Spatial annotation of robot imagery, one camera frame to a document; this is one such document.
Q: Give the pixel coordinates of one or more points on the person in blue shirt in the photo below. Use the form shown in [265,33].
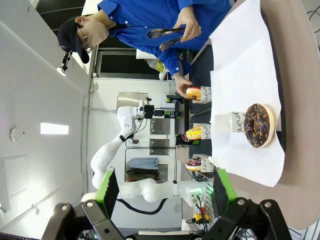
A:
[150,15]

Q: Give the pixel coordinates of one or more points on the black cap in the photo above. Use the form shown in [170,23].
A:
[70,37]

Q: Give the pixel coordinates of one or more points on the round smoke detector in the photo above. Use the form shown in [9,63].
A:
[16,134]

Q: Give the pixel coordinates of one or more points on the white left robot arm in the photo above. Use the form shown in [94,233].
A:
[107,150]

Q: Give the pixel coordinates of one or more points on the eyeglasses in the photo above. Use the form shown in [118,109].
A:
[86,41]

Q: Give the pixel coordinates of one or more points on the folded blue clothes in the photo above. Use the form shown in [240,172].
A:
[143,163]

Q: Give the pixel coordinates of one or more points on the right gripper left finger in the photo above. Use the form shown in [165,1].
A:
[75,225]

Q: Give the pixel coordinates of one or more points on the yellow plug box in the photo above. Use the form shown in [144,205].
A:
[200,218]

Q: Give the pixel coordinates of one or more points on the person's left hand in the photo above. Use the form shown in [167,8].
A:
[191,23]

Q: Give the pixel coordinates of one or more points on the black serving tongs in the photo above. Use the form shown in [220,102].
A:
[165,32]

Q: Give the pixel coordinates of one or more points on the yellow glazed donut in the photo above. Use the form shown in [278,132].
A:
[194,133]

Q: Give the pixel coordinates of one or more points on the blue sleeved right forearm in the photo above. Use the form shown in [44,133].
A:
[172,62]

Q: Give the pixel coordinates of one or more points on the chocolate donut orange sprinkles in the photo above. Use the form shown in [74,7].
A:
[262,125]

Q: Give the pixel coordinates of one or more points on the person's right hand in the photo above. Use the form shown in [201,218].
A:
[181,83]

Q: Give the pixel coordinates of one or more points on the white ceiling hatch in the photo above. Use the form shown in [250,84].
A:
[15,176]

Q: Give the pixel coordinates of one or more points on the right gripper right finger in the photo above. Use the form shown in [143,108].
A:
[250,225]

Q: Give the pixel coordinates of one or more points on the blue sleeved left forearm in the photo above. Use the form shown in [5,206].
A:
[215,15]

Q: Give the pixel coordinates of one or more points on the chocolate donut pink sprinkles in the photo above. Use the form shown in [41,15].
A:
[193,163]

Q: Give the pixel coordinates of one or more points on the large white paper sheet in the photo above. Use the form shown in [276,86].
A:
[245,75]

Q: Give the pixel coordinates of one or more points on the black soda can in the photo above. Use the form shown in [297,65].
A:
[175,99]
[172,114]
[186,140]

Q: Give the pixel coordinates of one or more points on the dark window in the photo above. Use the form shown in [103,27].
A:
[125,63]

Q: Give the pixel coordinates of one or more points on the rectangular ceiling light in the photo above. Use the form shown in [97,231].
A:
[54,128]

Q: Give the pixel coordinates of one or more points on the white printed paper sleeve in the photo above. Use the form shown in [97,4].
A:
[207,163]
[206,93]
[207,132]
[225,122]

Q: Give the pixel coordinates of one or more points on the beige face mask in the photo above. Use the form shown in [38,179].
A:
[96,31]

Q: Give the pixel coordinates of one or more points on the camera on black mount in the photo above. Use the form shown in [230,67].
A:
[64,62]

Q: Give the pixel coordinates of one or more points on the black plastic tray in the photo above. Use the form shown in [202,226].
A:
[200,75]
[200,147]

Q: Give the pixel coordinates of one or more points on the metal wall panel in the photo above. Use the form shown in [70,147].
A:
[130,100]
[160,125]
[159,147]

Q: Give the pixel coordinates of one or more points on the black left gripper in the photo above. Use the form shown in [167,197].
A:
[149,111]

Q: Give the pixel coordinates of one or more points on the pink glazed donut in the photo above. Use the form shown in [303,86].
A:
[193,93]

